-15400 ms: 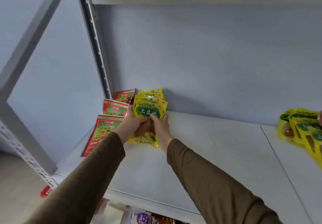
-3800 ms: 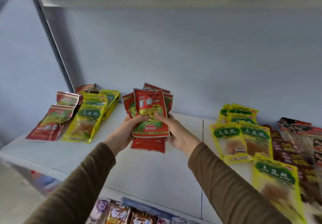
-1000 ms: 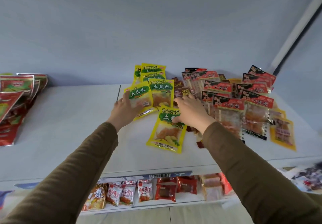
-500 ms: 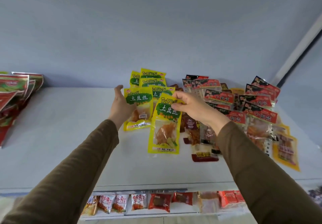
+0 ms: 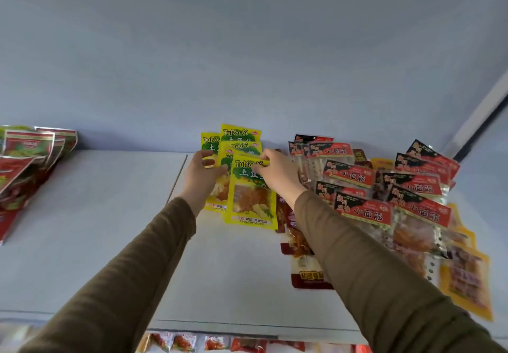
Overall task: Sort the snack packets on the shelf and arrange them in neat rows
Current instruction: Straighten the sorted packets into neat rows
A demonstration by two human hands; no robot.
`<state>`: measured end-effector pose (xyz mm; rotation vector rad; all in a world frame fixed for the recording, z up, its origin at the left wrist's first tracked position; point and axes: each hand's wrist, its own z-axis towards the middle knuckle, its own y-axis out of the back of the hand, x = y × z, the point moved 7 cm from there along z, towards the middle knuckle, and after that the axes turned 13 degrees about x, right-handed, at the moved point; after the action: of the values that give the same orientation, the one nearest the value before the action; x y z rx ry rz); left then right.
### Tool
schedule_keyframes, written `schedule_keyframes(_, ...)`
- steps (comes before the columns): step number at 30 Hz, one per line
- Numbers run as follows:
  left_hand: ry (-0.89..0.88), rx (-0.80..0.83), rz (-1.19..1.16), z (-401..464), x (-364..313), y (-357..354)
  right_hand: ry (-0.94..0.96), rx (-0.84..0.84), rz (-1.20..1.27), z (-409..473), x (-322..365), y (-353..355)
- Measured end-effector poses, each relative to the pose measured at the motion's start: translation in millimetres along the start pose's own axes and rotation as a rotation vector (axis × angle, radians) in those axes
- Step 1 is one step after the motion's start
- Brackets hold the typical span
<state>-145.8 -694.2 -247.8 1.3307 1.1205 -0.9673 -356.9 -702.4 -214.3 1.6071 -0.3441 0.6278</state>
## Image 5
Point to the row of dark red snacks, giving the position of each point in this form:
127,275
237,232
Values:
250,345

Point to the pile of yellow snack packets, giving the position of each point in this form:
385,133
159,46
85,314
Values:
238,132

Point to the pile of red snack packets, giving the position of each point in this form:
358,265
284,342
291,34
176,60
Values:
27,146

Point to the row of white red snacks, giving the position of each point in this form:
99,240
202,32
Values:
182,342

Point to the person's right hand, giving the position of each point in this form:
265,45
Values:
281,178

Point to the white metal shelf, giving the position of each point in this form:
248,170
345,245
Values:
99,225

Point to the person's left hand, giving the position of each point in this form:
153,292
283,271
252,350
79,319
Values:
198,182

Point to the pile of black red snacks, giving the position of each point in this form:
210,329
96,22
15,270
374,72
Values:
363,210

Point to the person's left forearm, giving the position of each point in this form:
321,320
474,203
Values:
111,293

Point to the yellow green snack packet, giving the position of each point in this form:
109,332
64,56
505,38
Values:
250,206

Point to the stack of maroon snacks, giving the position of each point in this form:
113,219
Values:
360,156

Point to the person's right forearm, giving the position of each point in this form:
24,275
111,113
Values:
389,285

